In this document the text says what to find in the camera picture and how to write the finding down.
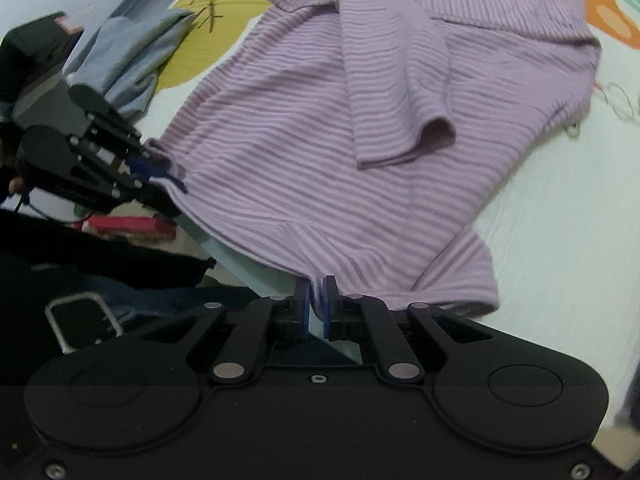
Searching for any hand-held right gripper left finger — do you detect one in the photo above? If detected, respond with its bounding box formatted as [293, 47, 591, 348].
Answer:
[125, 276, 313, 386]

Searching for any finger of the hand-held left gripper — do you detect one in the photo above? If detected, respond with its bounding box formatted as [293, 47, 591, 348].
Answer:
[86, 110, 168, 175]
[75, 157, 188, 219]

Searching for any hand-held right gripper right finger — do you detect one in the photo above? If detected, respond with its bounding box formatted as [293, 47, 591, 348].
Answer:
[321, 275, 506, 387]

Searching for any purple striped shirt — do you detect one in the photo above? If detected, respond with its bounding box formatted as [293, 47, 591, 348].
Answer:
[147, 0, 601, 321]

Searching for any red pink object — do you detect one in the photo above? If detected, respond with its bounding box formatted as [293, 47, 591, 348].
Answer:
[75, 214, 177, 242]

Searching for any dark cloth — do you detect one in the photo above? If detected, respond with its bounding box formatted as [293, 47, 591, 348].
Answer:
[0, 207, 217, 306]

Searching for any grey cloth garment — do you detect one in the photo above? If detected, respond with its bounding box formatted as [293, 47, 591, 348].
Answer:
[62, 10, 197, 122]

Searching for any printed animal play mat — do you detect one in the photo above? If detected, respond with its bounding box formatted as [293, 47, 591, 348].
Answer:
[135, 0, 640, 441]

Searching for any silver metal frame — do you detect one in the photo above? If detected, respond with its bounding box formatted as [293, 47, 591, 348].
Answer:
[45, 292, 124, 356]

